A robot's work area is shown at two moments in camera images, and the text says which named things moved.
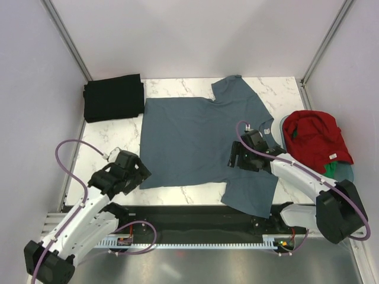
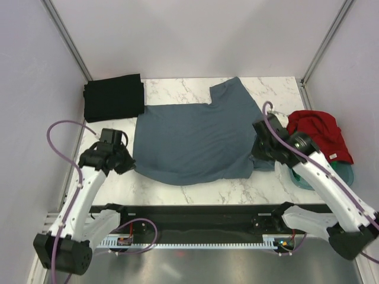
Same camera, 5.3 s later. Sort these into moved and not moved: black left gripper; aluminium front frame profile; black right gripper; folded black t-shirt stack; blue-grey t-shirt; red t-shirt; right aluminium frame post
Moved: black left gripper; blue-grey t-shirt; black right gripper
Not moved: red t-shirt; right aluminium frame post; aluminium front frame profile; folded black t-shirt stack
